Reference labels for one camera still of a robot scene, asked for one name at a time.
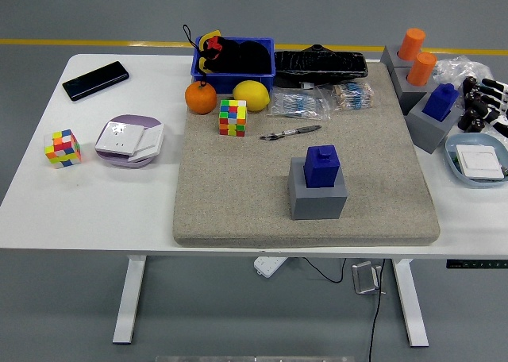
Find black table control panel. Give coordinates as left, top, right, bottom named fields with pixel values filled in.
left=445, top=260, right=508, bottom=269

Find clear crumpled plastic bag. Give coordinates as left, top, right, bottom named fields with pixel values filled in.
left=432, top=55, right=508, bottom=141

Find black smartphone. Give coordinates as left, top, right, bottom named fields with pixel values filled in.
left=62, top=60, right=131, bottom=102

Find black round disc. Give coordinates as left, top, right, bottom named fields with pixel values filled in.
left=237, top=40, right=271, bottom=75

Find black drawstring pouch red toggle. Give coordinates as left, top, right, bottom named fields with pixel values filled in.
left=182, top=24, right=241, bottom=87

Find large colourful puzzle cube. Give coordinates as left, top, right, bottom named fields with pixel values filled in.
left=218, top=98, right=248, bottom=137

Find white wall switch panel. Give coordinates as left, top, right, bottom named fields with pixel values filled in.
left=455, top=144, right=506, bottom=180
left=127, top=123, right=166, bottom=164

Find white power strip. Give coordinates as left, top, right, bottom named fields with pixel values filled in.
left=253, top=256, right=287, bottom=279

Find grey cube seal holder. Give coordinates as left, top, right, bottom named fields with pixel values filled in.
left=288, top=157, right=348, bottom=221
left=406, top=95, right=464, bottom=155
left=391, top=64, right=437, bottom=116
left=380, top=44, right=418, bottom=75

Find clear bag blue resistors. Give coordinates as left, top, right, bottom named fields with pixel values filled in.
left=266, top=87, right=333, bottom=121

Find purple plate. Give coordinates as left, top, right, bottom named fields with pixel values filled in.
left=94, top=114, right=165, bottom=169

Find black floor cable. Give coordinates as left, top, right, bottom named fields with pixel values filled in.
left=301, top=257, right=388, bottom=362

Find blue plastic bin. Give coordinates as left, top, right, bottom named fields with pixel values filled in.
left=190, top=37, right=276, bottom=97

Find white wall socket panel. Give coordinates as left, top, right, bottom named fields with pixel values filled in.
left=94, top=120, right=147, bottom=156

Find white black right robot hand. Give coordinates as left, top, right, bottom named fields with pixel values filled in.
left=478, top=78, right=508, bottom=137

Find yellow lemon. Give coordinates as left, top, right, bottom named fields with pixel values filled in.
left=232, top=80, right=271, bottom=113

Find orange fruit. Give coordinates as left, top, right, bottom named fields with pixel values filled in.
left=184, top=80, right=219, bottom=115

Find grey-brown fabric mat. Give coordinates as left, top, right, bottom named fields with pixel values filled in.
left=172, top=62, right=441, bottom=248

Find orange cylinder seal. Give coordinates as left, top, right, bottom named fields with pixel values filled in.
left=406, top=52, right=438, bottom=87
left=398, top=28, right=427, bottom=62

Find yellow curved plastic piece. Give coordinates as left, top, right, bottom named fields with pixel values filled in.
left=197, top=29, right=222, bottom=74

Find small colourful puzzle cube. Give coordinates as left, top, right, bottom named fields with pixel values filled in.
left=44, top=129, right=83, bottom=170

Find blue square seal stamp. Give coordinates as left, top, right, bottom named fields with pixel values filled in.
left=421, top=83, right=460, bottom=121
left=303, top=144, right=341, bottom=189

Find silver black pen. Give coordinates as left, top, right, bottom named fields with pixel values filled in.
left=260, top=125, right=323, bottom=141

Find silver metal bracket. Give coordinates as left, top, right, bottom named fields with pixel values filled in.
left=352, top=260, right=384, bottom=296

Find white table leg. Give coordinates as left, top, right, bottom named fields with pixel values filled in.
left=391, top=257, right=430, bottom=349
left=112, top=254, right=148, bottom=346

